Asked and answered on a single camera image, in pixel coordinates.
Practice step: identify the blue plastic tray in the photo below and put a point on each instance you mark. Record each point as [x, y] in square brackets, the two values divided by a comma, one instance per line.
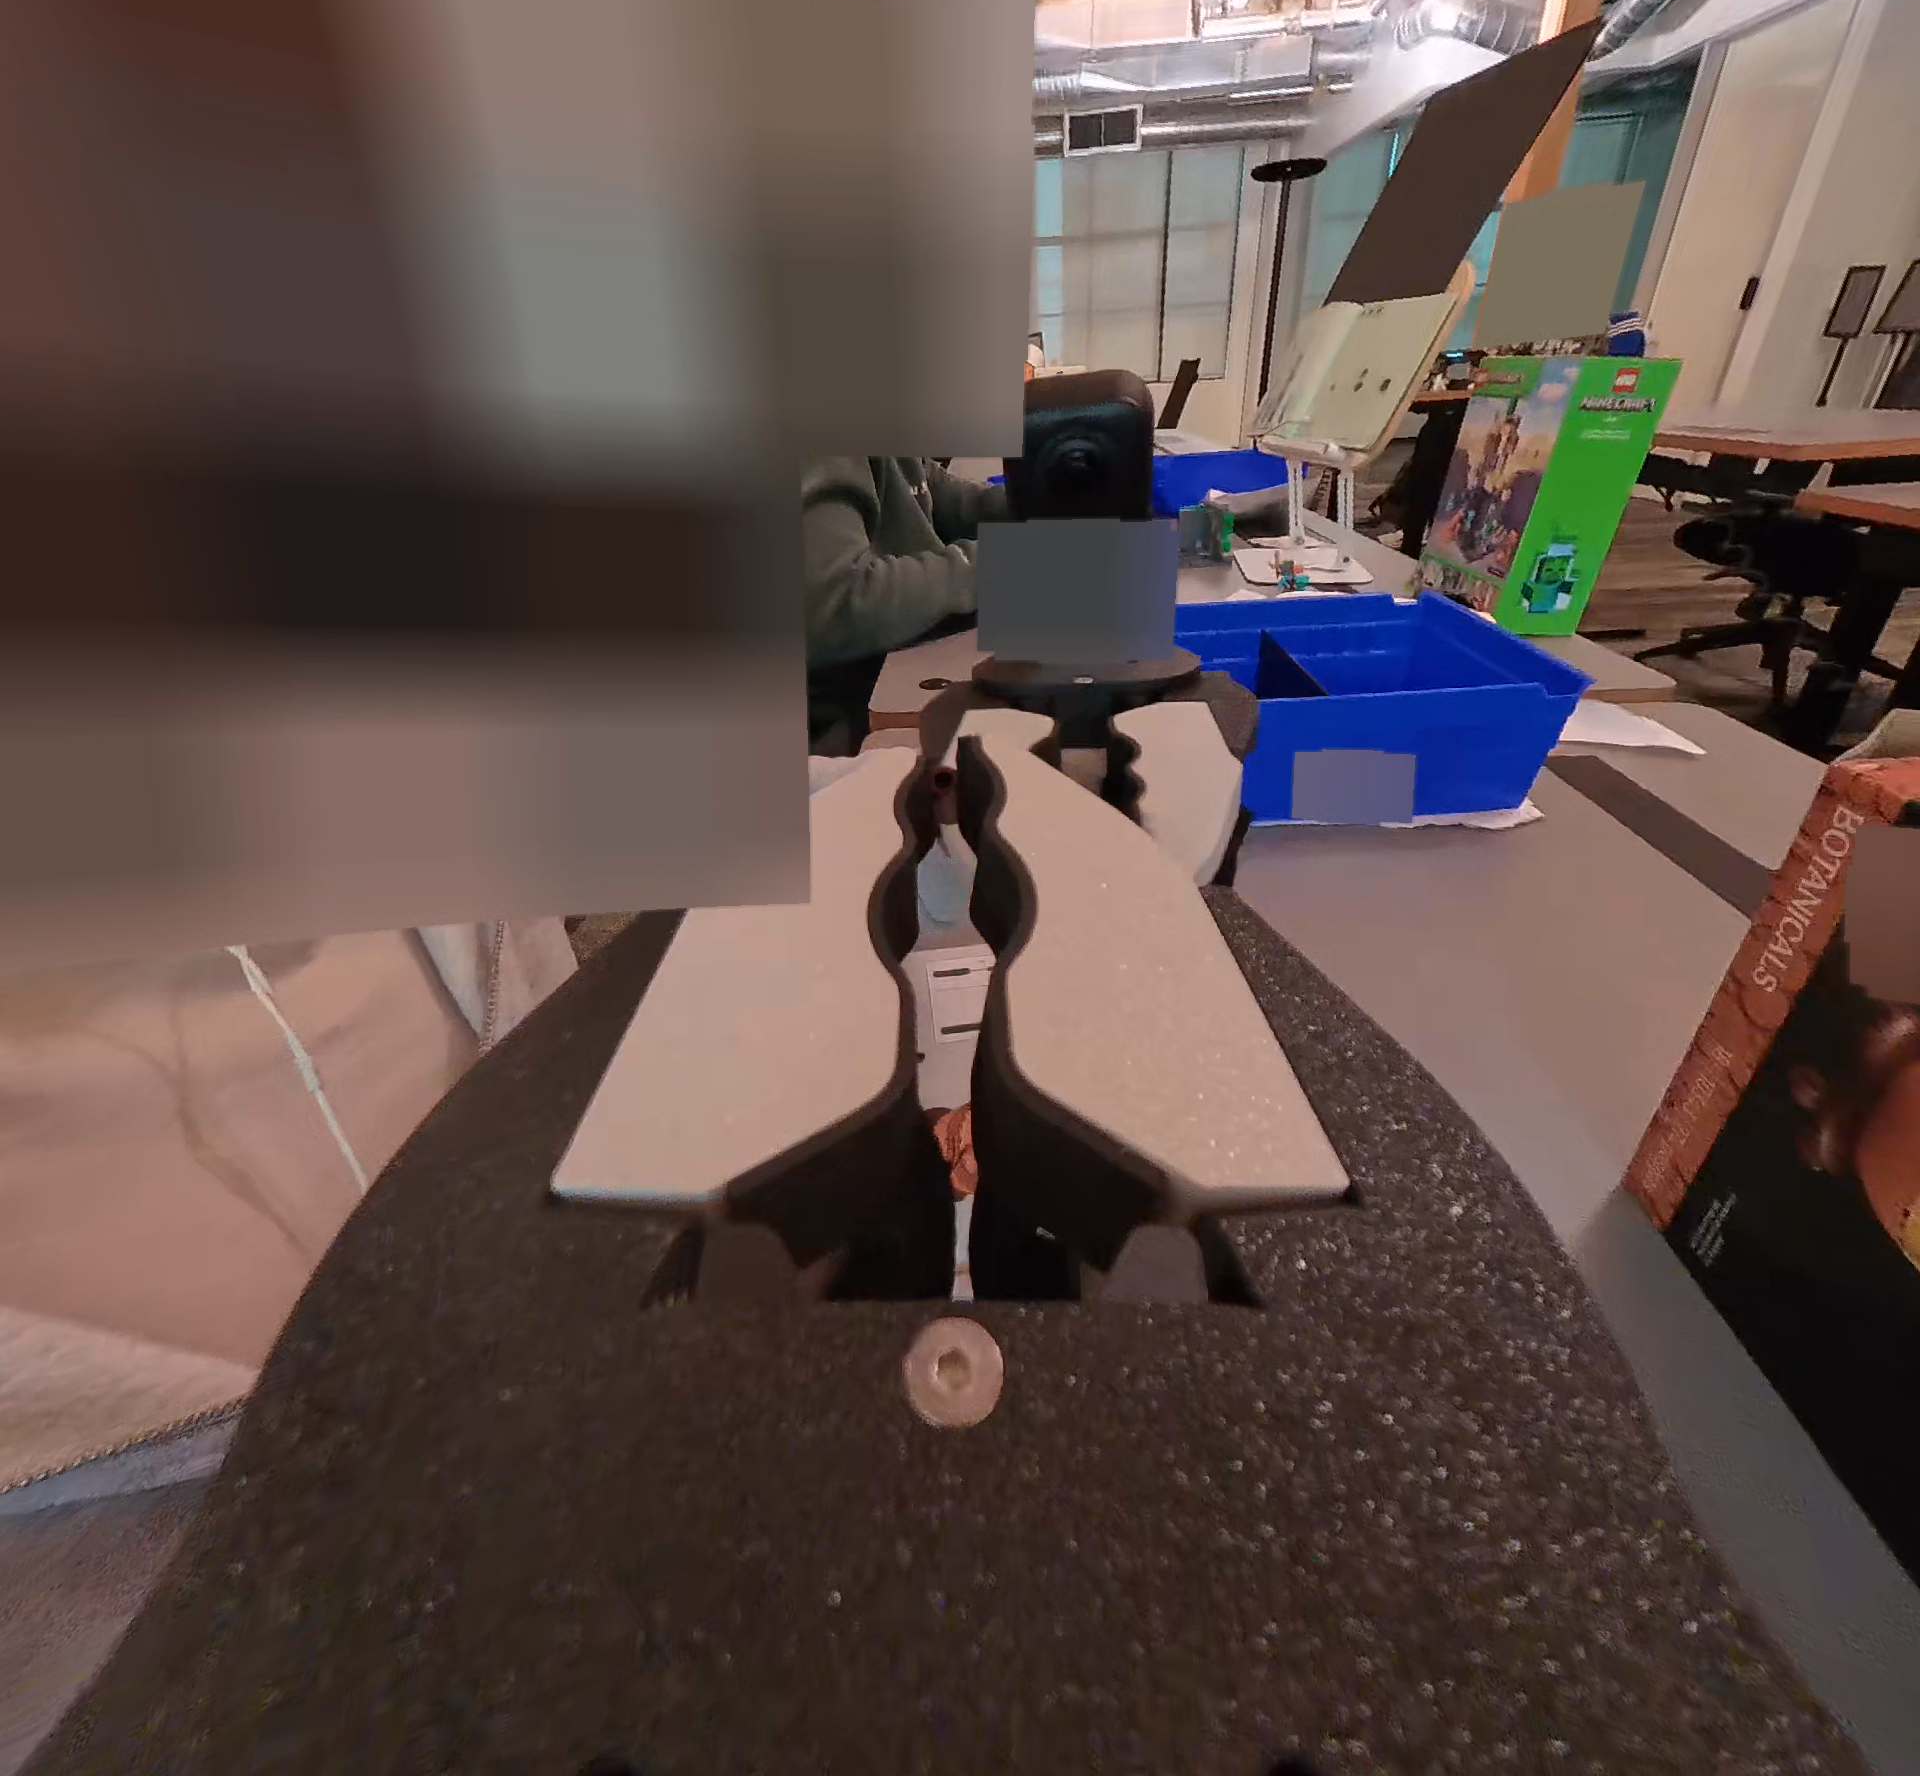
[1223, 470]

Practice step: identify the black office chair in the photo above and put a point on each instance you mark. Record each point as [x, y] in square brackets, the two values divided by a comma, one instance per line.
[1756, 562]

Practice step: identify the black floor lamp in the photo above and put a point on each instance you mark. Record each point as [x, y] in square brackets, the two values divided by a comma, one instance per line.
[1290, 168]

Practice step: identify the black tilted panel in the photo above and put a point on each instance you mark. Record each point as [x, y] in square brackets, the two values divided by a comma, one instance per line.
[1471, 170]

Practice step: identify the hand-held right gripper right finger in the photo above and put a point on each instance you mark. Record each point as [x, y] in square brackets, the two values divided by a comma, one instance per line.
[1155, 1011]

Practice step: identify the grey desk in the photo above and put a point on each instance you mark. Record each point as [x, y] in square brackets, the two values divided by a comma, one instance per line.
[1501, 952]

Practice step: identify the person's beige hooded sweatshirt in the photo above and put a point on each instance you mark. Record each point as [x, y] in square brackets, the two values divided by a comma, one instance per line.
[181, 1133]

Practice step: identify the dark orchid picture box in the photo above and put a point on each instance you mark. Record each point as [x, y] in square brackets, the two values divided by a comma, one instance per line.
[1785, 1177]

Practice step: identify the blue divided plastic bin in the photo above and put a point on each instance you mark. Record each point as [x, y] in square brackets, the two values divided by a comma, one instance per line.
[1501, 742]

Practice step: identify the green toy brick box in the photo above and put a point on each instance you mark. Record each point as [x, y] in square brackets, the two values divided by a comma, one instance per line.
[1560, 501]

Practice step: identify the wooden top desk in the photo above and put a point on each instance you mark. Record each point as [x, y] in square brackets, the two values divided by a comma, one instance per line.
[1785, 435]
[1861, 503]

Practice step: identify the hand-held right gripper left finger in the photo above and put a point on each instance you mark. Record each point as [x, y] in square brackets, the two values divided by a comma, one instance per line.
[721, 1011]

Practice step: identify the pale board on white stand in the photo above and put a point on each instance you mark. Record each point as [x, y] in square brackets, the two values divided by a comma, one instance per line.
[1349, 366]

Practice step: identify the small toy brick model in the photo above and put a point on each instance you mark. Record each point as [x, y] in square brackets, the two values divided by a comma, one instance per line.
[1208, 530]

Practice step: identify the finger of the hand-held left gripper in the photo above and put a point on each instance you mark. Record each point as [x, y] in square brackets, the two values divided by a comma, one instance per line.
[1192, 795]
[1014, 730]

